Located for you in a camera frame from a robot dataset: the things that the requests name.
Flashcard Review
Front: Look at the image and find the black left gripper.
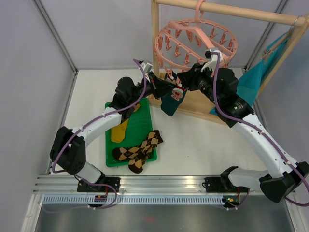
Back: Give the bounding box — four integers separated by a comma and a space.
128, 72, 176, 104

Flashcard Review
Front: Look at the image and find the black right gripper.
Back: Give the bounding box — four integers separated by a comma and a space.
178, 62, 222, 105

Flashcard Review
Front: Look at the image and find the green reindeer sock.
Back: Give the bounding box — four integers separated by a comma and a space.
164, 70, 177, 85
160, 87, 187, 116

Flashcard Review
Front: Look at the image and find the pink round clip hanger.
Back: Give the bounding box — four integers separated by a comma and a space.
153, 0, 238, 73

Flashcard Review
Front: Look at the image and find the brown argyle sock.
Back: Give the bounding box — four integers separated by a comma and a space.
128, 145, 155, 174
112, 130, 163, 161

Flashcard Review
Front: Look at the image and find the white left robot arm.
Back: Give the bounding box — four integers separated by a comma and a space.
50, 72, 176, 192

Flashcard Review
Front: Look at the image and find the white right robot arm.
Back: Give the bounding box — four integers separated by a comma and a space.
177, 63, 309, 203

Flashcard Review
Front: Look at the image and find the wooden hanger rack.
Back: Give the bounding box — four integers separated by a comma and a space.
151, 0, 309, 125

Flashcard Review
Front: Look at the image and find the metal clip hanger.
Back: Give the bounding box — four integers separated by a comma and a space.
260, 16, 301, 62

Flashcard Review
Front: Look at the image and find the green plastic tray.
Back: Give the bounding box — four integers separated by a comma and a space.
105, 98, 153, 167

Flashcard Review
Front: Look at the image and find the teal cloth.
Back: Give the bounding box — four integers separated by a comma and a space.
209, 31, 290, 116

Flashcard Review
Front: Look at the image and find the yellow sock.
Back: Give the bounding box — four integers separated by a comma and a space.
111, 119, 129, 143

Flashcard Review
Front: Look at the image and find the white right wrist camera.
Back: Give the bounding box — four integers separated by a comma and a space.
201, 47, 223, 72

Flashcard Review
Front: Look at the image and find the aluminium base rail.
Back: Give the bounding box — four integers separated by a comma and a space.
32, 175, 238, 195

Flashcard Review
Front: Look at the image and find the white slotted cable duct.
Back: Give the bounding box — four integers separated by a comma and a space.
43, 194, 237, 205

